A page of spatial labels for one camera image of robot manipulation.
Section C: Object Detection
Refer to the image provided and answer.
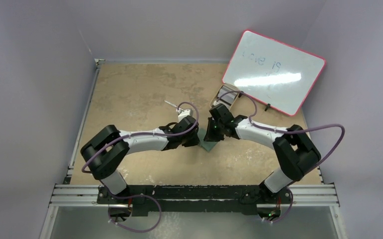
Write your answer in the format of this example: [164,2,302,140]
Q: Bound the green card holder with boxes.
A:
[197,128,217,152]

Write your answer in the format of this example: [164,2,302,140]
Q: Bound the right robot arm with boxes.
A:
[204,104,321,203]

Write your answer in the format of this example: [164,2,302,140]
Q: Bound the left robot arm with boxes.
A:
[80,116,199,204]

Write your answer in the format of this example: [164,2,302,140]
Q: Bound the stack of cards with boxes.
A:
[217,84,239,105]

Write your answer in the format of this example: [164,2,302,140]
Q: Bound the beige oval tray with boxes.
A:
[209,84,241,110]

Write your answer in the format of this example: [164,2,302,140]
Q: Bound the green tipped marker pen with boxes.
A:
[164,100,179,110]

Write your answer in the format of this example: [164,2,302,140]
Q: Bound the pink framed whiteboard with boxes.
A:
[222,30,326,116]

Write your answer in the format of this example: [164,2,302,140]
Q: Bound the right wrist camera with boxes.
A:
[211,100,223,107]

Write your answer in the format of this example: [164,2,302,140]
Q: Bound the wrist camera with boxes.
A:
[176,108,193,121]
[211,100,223,107]

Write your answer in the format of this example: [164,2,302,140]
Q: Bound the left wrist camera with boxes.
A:
[176,108,193,121]

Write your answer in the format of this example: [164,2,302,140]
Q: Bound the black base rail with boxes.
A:
[97,184,292,218]

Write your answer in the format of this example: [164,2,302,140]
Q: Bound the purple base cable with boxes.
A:
[107,193,164,234]

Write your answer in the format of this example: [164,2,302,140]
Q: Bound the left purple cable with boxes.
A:
[81,102,199,174]

